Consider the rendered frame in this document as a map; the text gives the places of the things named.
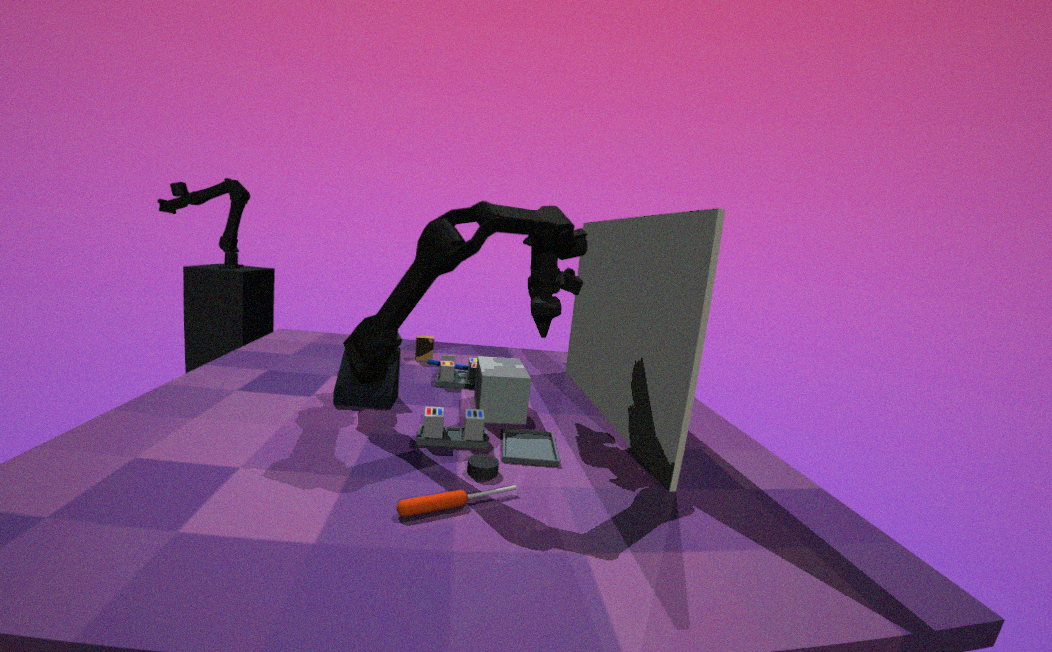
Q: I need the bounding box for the red-handled screwdriver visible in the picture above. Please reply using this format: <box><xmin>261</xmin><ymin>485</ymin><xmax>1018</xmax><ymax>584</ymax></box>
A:
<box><xmin>396</xmin><ymin>485</ymin><xmax>517</xmax><ymax>517</ymax></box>

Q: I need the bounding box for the blue flat bar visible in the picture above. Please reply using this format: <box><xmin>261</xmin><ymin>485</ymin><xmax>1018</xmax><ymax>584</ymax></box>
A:
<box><xmin>428</xmin><ymin>360</ymin><xmax>468</xmax><ymax>370</ymax></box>

